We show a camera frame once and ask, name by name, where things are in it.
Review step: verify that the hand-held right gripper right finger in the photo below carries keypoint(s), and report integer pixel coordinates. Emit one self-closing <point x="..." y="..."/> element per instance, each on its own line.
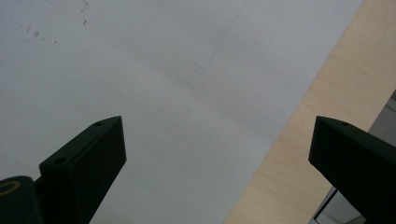
<point x="355" y="161"/>

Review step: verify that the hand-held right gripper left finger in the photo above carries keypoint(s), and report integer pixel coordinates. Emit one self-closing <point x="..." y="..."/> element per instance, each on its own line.
<point x="84" y="161"/>

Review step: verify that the white paper sheet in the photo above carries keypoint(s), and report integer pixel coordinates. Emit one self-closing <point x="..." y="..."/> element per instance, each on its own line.
<point x="174" y="93"/>

